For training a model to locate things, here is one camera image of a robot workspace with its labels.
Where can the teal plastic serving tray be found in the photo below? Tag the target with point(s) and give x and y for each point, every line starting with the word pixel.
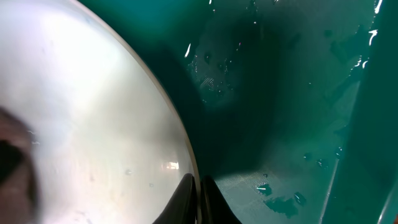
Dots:
pixel 290 105

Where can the light blue plate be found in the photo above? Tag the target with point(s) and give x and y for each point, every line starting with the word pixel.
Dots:
pixel 105 141

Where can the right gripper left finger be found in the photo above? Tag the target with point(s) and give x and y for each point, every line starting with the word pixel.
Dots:
pixel 182 207

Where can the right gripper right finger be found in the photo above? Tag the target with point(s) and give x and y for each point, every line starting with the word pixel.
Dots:
pixel 214 208

